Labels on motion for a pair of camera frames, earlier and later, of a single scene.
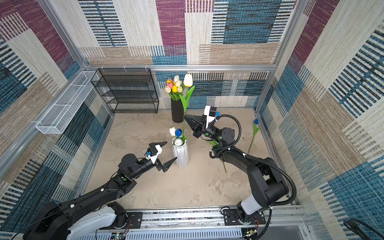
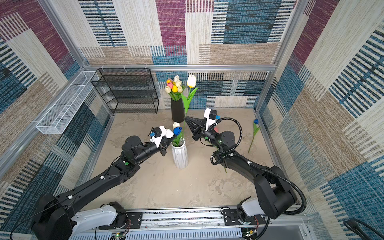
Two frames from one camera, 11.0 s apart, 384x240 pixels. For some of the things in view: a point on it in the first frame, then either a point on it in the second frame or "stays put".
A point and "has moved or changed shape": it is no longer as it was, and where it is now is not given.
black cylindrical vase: (177, 111) stays put
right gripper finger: (197, 123) stays put
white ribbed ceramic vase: (181, 153) stays put
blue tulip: (178, 132) has moved or changed shape
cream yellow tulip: (188, 82) has moved or changed shape
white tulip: (168, 89) stays put
